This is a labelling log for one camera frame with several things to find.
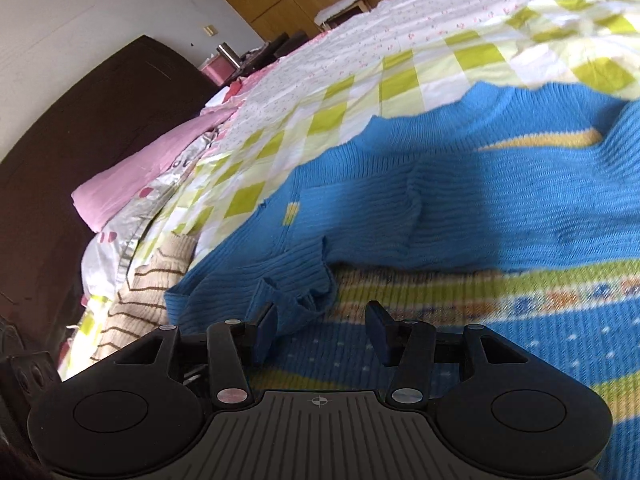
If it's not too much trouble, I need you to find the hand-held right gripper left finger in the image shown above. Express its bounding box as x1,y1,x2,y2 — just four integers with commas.
114,303,279,409

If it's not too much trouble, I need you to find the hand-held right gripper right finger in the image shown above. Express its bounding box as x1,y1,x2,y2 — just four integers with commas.
365,301,531,406

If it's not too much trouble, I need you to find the blue knit sweater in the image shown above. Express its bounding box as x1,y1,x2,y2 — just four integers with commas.
164,80,640,480

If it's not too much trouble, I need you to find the beige striped sweater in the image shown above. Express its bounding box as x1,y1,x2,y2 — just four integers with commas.
90,234,198,363

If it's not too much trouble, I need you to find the green checked bed sheet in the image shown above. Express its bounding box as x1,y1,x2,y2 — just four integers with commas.
57,0,640,381

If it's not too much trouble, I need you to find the white heart print pillow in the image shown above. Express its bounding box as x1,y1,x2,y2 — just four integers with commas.
80,130,216,311

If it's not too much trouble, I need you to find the pink pillow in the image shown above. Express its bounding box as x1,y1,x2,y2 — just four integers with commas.
71,107,236,233

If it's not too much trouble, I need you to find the dark wooden headboard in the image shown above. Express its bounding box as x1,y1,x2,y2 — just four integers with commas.
0,35,218,341

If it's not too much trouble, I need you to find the pink storage box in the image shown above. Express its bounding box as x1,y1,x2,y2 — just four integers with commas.
199,55,236,86

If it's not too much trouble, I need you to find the metal thermos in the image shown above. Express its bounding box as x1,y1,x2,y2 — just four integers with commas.
216,42,241,68

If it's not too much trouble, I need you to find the dark nightstand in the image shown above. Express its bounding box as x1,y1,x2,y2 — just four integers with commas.
227,31,308,86

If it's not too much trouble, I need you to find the white floral bed sheet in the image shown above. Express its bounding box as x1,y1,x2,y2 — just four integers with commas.
200,0,640,128

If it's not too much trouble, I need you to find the wooden stool with white cushion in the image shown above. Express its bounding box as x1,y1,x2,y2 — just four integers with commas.
314,0,371,33

